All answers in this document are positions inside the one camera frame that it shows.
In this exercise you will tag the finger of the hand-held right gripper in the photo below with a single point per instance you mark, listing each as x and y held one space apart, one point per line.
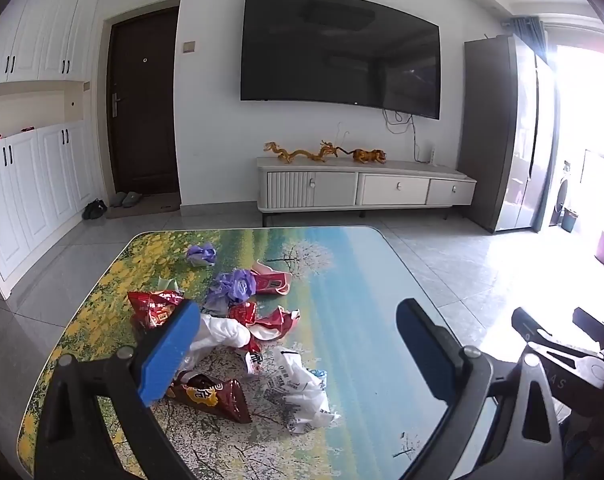
591 325
529 322

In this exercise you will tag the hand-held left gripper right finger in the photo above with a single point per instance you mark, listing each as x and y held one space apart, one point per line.
424 350

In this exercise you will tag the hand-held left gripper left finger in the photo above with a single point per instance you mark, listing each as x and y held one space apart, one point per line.
164 360

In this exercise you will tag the red snack packet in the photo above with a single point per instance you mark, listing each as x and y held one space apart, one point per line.
152 310

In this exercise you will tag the brown snack bag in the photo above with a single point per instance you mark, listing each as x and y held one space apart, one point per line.
212 395

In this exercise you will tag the white tissue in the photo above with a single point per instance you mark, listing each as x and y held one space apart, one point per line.
222 335

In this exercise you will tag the white printed plastic bag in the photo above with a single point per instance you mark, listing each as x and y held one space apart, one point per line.
297 390

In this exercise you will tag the green wrapper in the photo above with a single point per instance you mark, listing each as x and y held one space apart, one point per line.
169 285

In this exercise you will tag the small red packet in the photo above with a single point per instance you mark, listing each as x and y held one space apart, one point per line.
242 312

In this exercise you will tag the large purple plastic bag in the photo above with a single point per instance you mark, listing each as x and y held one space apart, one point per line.
232 287

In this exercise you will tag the landscape printed table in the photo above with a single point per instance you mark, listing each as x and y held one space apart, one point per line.
352 280

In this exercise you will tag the dark teal bin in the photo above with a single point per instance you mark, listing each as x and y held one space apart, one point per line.
570 220

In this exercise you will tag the small purple plastic bag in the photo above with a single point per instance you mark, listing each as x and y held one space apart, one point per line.
202 255

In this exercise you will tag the torn red wrapper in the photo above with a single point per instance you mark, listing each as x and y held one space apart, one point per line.
277 325

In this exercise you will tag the pink red flat packet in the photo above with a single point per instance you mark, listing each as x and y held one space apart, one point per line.
272 282

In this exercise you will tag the brown door mat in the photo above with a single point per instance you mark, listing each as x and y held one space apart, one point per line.
157 205

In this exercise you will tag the grey slipper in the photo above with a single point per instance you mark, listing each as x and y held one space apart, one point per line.
132 200
118 200

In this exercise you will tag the black shoe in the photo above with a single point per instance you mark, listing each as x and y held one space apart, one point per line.
100 207
88 210

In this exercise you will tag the white television stand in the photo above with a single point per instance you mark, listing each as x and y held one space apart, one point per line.
391 187

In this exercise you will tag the grey refrigerator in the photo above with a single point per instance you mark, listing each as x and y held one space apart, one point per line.
501 135

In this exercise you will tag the white router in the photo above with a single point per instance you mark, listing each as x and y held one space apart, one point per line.
432 156

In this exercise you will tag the golden tiger figurine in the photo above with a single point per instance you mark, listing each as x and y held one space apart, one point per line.
369 156

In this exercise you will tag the white lower shoe cabinet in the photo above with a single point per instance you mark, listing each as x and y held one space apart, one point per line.
27 195

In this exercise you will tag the golden dragon figurine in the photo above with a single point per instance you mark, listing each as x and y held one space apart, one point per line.
327 150
289 155

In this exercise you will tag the dark brown entrance door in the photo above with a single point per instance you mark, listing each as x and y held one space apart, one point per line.
142 110

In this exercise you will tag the blue grey curtain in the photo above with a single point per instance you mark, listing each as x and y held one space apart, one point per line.
529 35

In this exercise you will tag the wall switch panel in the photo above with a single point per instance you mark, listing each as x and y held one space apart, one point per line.
188 47

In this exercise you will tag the black wall television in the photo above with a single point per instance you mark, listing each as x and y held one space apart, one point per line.
332 50

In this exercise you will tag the white upper wall cabinet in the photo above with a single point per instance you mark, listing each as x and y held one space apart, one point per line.
37 35

